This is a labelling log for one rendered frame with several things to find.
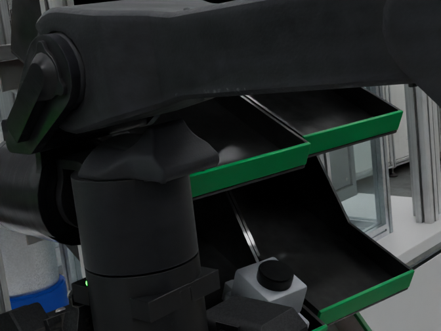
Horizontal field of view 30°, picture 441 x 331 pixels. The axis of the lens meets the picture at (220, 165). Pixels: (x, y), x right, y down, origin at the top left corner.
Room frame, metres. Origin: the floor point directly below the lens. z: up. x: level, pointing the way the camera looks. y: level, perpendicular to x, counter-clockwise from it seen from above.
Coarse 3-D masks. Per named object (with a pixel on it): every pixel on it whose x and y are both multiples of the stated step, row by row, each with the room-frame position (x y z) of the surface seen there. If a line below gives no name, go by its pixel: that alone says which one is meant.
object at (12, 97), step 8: (0, 0) 1.83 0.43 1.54; (0, 8) 1.83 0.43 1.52; (0, 16) 1.83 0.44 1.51; (8, 16) 1.84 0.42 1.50; (0, 24) 1.83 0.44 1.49; (8, 24) 1.83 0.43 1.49; (0, 32) 1.82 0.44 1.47; (8, 32) 1.83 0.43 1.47; (0, 40) 1.81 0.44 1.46; (8, 40) 1.83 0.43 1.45; (0, 88) 1.80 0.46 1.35; (0, 96) 1.80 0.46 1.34; (8, 96) 1.81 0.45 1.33; (0, 104) 1.80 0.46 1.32; (8, 104) 1.81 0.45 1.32; (8, 112) 1.81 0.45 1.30
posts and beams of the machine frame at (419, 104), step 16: (416, 96) 2.05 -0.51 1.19; (416, 112) 2.07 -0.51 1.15; (416, 128) 2.06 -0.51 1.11; (432, 128) 2.07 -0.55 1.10; (416, 144) 2.06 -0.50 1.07; (432, 144) 2.06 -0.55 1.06; (416, 160) 2.06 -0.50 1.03; (432, 160) 2.06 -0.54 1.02; (416, 176) 2.06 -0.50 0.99; (432, 176) 2.06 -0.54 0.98; (416, 192) 2.06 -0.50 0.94; (432, 192) 2.05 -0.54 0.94; (416, 208) 2.07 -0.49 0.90; (432, 208) 2.05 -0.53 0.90
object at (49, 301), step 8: (64, 280) 1.48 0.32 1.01; (48, 288) 1.44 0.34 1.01; (56, 288) 1.44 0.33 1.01; (64, 288) 1.47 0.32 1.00; (24, 296) 1.41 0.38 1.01; (32, 296) 1.41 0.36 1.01; (40, 296) 1.41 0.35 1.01; (48, 296) 1.42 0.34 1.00; (56, 296) 1.44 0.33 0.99; (64, 296) 1.46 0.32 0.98; (16, 304) 1.40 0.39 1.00; (24, 304) 1.40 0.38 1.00; (48, 304) 1.42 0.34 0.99; (56, 304) 1.43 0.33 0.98; (64, 304) 1.46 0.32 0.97; (48, 312) 1.42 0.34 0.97
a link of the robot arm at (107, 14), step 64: (128, 0) 0.39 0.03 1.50; (192, 0) 0.38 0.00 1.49; (256, 0) 0.30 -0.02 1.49; (320, 0) 0.28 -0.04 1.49; (384, 0) 0.26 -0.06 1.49; (128, 64) 0.34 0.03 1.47; (192, 64) 0.32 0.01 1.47; (256, 64) 0.30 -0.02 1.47; (320, 64) 0.28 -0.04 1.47; (384, 64) 0.26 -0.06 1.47; (64, 128) 0.37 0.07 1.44
